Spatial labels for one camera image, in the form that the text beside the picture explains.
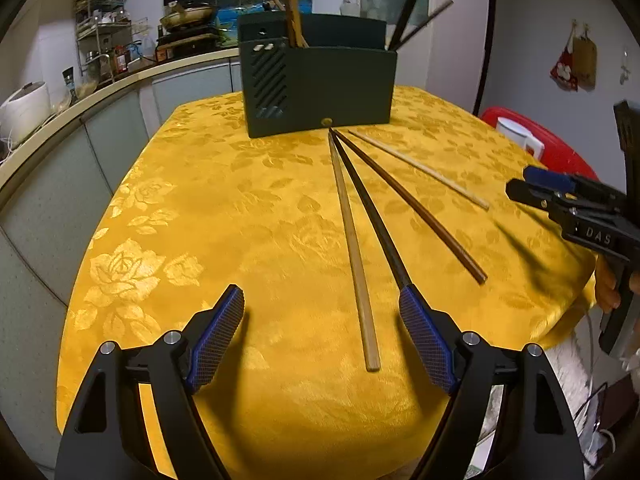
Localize beige kitchen countertop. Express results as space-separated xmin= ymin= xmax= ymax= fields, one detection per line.
xmin=0 ymin=47 xmax=241 ymax=211

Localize red plastic stool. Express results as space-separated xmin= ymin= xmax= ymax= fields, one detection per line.
xmin=479 ymin=106 xmax=599 ymax=183

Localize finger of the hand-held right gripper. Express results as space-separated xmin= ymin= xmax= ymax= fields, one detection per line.
xmin=506 ymin=178 xmax=577 ymax=222
xmin=524 ymin=165 xmax=587 ymax=193

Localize pale wooden chopstick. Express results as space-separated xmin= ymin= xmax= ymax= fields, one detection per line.
xmin=347 ymin=129 xmax=491 ymax=211

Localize brass pan with lid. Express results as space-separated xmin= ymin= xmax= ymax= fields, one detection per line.
xmin=159 ymin=1 xmax=219 ymax=30

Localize dark green utensil holder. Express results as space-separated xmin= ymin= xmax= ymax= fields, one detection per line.
xmin=237 ymin=12 xmax=398 ymax=138

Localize black induction cooker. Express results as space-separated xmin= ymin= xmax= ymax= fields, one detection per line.
xmin=154 ymin=32 xmax=223 ymax=62

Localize red hanging decoration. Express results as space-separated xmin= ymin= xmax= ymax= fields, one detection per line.
xmin=550 ymin=20 xmax=581 ymax=92

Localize white fluffy cloth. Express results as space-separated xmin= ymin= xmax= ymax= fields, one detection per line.
xmin=542 ymin=332 xmax=601 ymax=411

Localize metal spice rack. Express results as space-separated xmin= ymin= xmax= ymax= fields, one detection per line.
xmin=74 ymin=0 xmax=153 ymax=82

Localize grey-green base cabinets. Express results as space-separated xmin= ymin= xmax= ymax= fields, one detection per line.
xmin=0 ymin=57 xmax=246 ymax=461

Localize blue backsplash picture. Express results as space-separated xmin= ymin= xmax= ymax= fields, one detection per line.
xmin=215 ymin=0 xmax=315 ymax=13

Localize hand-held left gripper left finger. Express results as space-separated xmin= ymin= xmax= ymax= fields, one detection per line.
xmin=54 ymin=284 xmax=247 ymax=480

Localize white rice cooker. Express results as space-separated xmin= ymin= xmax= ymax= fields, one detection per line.
xmin=0 ymin=81 xmax=52 ymax=147

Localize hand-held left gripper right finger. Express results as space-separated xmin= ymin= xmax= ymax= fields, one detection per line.
xmin=398 ymin=284 xmax=586 ymax=480

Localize dark wooden chair back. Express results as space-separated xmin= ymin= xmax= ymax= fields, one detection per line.
xmin=614 ymin=101 xmax=640 ymax=196

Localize black wooden chopstick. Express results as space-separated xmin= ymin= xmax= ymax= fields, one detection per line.
xmin=331 ymin=129 xmax=418 ymax=293
xmin=387 ymin=0 xmax=431 ymax=53

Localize white mug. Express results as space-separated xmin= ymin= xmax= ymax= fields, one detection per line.
xmin=495 ymin=116 xmax=546 ymax=162

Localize hanging wooden cutting board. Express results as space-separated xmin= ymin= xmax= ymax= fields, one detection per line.
xmin=572 ymin=22 xmax=598 ymax=90

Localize dark brown wooden chopstick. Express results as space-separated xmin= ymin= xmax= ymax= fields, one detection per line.
xmin=337 ymin=130 xmax=489 ymax=285
xmin=394 ymin=0 xmax=455 ymax=53

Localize yellow floral tablecloth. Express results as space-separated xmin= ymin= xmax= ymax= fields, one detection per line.
xmin=56 ymin=85 xmax=598 ymax=480

